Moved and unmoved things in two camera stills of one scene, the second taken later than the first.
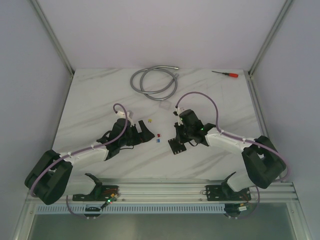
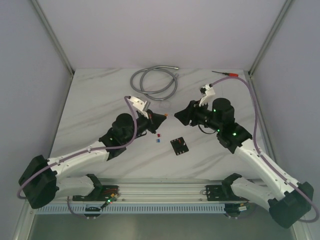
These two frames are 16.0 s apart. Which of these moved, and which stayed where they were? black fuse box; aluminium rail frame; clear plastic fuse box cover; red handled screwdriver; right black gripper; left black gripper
Moved: right black gripper; left black gripper
Stayed: aluminium rail frame; clear plastic fuse box cover; black fuse box; red handled screwdriver
